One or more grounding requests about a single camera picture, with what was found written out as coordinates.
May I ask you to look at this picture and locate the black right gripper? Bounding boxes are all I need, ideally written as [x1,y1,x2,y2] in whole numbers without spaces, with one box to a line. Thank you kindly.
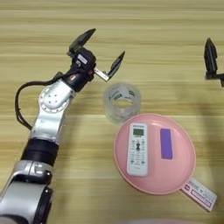
[204,38,224,88]

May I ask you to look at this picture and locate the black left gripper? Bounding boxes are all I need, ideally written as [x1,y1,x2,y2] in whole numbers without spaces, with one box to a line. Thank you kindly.
[62,28,126,93]

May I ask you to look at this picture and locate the purple rectangular block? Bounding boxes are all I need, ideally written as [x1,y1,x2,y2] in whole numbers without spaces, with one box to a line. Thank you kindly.
[159,128,173,160]

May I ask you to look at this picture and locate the white red label card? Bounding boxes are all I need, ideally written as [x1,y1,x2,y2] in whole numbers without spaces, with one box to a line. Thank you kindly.
[179,178,219,213]

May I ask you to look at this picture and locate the left gripper labelled black box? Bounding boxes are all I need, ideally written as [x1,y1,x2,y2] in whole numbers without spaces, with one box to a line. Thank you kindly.
[69,47,97,77]

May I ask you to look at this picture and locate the clear tape roll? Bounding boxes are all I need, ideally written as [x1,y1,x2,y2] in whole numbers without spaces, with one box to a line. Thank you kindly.
[102,81,143,125]

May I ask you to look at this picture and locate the white remote control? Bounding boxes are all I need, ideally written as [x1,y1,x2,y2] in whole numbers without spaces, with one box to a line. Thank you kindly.
[126,122,149,178]

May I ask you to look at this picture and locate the pink round plate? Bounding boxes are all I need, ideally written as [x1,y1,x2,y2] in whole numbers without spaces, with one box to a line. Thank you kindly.
[113,113,197,195]

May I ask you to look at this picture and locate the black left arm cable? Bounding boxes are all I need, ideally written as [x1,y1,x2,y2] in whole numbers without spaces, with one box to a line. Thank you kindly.
[14,71,74,130]

